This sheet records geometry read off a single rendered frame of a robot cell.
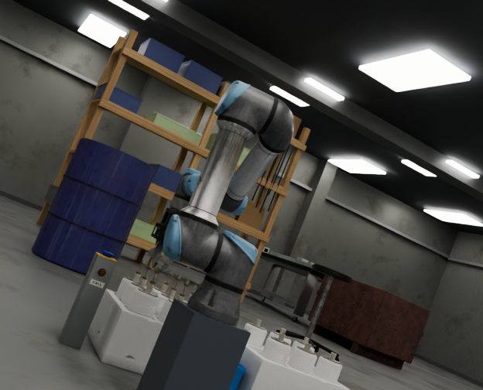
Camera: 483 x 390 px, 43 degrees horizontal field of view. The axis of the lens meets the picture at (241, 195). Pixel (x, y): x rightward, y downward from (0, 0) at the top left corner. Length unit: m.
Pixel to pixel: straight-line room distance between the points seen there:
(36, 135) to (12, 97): 0.76
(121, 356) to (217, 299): 0.53
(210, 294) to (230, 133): 0.45
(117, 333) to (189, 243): 0.54
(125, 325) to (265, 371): 0.55
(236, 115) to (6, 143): 9.84
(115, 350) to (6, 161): 9.47
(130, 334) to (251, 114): 0.84
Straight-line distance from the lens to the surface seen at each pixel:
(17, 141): 11.42
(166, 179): 7.54
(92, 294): 2.12
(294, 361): 2.37
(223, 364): 1.69
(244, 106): 1.71
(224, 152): 1.69
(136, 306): 2.10
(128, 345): 2.09
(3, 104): 11.44
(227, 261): 1.67
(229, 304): 1.68
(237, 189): 1.95
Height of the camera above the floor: 0.46
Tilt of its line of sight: 6 degrees up
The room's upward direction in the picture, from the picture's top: 22 degrees clockwise
